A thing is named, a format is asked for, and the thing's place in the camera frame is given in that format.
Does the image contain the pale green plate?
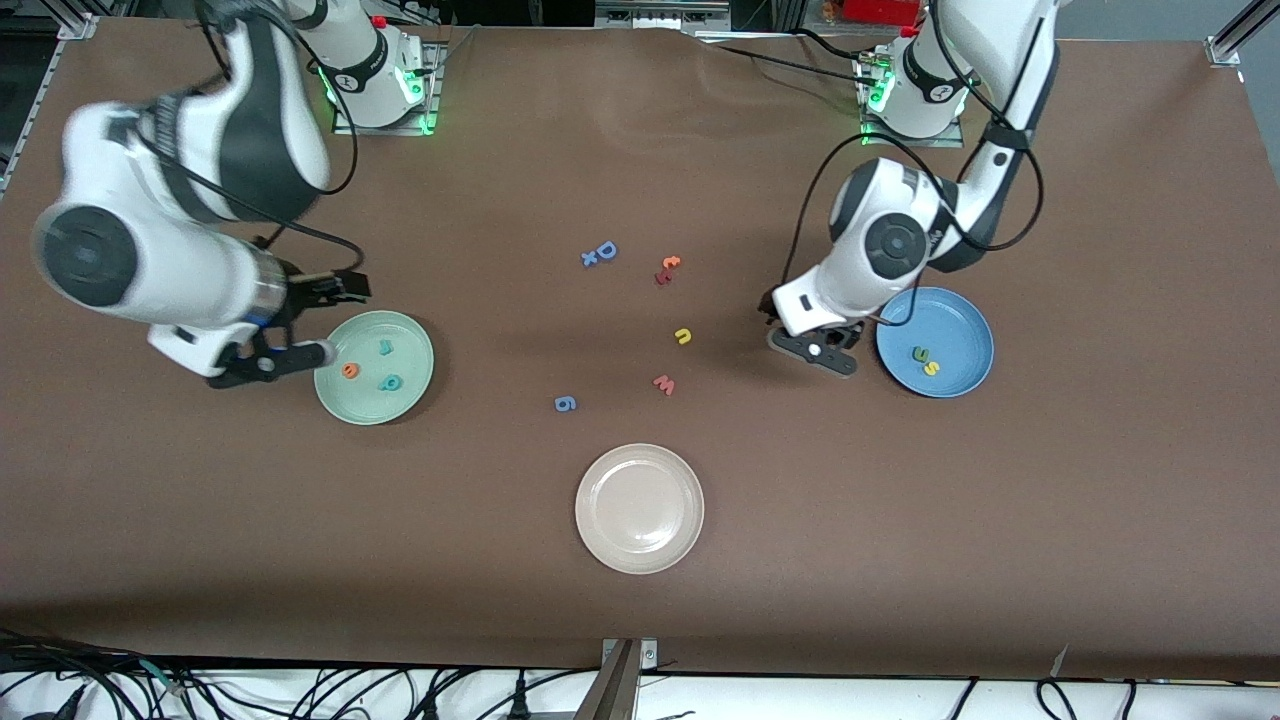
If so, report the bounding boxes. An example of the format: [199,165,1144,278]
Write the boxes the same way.
[313,310,436,427]

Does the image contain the blue plate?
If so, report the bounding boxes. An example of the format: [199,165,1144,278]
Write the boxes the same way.
[875,286,996,399]

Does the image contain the beige plate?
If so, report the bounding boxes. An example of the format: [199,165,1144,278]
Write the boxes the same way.
[574,443,706,576]

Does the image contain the red box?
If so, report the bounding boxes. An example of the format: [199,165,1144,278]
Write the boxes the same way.
[843,0,923,26]

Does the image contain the grey equipment rack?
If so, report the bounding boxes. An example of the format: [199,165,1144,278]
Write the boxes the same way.
[595,0,733,31]

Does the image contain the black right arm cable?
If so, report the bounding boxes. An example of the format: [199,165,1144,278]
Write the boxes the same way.
[135,0,367,276]

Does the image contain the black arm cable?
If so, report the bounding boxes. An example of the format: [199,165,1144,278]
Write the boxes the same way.
[135,0,367,276]
[783,20,1047,323]

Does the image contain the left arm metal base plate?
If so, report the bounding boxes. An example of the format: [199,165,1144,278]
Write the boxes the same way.
[858,50,966,149]

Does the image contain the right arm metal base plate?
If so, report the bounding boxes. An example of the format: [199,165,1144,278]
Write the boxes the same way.
[332,40,443,136]

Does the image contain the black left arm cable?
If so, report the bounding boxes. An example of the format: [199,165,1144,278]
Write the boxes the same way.
[783,20,1047,323]

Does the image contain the thin black power cable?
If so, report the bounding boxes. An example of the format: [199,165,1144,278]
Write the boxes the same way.
[700,28,881,91]

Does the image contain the aluminium frame profile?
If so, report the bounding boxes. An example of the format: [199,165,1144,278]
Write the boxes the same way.
[0,15,101,196]
[1205,0,1280,69]

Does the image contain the looped black floor cable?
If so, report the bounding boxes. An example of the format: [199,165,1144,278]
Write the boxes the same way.
[1035,678,1079,720]

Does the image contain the metal table edge bracket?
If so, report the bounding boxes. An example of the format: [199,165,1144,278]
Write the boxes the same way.
[575,638,659,720]

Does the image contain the thick black floor cable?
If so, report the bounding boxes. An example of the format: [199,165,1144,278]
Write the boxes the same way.
[0,628,206,720]

